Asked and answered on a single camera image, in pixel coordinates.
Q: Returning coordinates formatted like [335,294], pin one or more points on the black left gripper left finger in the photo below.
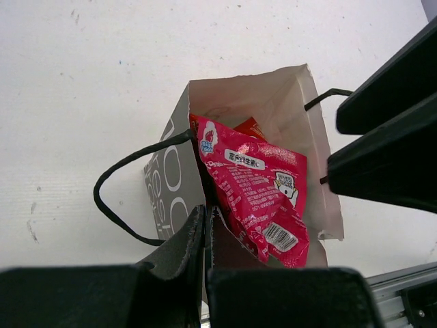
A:
[170,284]

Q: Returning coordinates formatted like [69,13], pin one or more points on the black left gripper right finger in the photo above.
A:
[232,256]

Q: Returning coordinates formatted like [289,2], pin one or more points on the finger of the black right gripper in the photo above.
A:
[393,164]
[403,81]

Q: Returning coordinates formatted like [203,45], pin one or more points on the pink small snack packet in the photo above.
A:
[261,189]

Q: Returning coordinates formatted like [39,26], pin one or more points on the white paper coffee bag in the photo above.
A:
[286,105]

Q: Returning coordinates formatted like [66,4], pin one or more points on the red snack packet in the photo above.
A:
[249,127]

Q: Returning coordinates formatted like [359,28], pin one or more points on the aluminium rail frame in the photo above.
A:
[330,297]

